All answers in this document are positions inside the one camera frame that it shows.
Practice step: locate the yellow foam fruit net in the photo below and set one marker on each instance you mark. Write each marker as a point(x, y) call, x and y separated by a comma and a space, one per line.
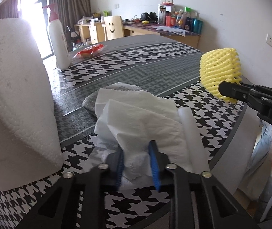
point(217, 66)

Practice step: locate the houndstooth tablecloth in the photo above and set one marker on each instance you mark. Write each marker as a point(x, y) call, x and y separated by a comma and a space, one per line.
point(163, 67)

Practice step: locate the left brown curtain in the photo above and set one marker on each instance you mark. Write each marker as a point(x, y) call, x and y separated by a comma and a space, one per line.
point(9, 9)

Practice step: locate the white paper tissues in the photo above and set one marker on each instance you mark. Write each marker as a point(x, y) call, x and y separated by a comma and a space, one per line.
point(131, 122)

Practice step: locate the right brown curtain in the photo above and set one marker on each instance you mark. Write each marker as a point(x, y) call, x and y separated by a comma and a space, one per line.
point(71, 11)

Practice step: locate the white foam roll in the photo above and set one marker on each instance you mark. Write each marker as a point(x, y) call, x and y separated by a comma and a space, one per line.
point(197, 153)

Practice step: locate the grey fuzzy cloth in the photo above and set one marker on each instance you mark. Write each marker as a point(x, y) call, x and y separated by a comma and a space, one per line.
point(106, 93)

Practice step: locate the black headphones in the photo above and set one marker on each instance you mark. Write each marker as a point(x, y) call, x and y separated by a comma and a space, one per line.
point(151, 17)

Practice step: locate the clear water bottle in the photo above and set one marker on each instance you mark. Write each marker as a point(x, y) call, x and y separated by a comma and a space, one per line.
point(161, 14)

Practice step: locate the teal tumbler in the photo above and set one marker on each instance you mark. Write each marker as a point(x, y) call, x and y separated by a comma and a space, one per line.
point(197, 26)

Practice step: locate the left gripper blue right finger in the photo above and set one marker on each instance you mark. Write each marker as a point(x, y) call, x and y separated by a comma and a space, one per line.
point(197, 200)

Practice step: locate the wooden desk far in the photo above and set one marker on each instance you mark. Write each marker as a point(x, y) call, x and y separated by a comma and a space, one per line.
point(91, 32)

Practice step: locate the smiley face wooden chair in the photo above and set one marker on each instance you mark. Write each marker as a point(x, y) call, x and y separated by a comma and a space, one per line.
point(113, 27)

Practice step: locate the brown curtain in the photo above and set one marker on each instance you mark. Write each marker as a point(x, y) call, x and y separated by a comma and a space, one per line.
point(71, 11)
point(9, 9)

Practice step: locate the papers on desk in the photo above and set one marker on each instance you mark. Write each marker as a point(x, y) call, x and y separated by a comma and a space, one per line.
point(171, 30)

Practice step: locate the red snack packet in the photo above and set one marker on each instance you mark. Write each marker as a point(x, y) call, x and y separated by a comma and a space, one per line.
point(90, 52)

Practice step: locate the white styrofoam box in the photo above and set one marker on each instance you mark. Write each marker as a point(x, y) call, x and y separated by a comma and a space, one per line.
point(29, 142)

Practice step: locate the wall power socket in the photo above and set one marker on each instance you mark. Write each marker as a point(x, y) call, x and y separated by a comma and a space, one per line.
point(269, 40)

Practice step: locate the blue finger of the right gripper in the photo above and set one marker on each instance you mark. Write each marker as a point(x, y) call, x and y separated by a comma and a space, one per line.
point(241, 92)

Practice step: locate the white pump lotion bottle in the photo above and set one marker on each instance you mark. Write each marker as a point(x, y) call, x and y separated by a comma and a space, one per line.
point(57, 38)

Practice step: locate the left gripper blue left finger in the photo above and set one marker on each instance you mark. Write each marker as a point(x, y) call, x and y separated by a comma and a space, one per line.
point(77, 199)

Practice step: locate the wooden desk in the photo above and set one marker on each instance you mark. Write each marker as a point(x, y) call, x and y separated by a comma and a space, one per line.
point(135, 29)
point(91, 32)

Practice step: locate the wooden desk near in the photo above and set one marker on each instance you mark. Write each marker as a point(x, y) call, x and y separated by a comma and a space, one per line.
point(135, 29)

